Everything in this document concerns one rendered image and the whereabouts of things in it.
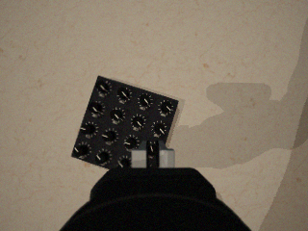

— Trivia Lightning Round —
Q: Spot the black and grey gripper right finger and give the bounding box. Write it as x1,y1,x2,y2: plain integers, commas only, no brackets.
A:
156,141,174,167

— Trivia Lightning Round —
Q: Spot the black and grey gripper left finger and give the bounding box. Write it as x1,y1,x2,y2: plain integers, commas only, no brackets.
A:
132,141,149,167

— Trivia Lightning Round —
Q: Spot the black knob box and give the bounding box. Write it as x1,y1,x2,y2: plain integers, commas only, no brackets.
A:
71,75,179,169

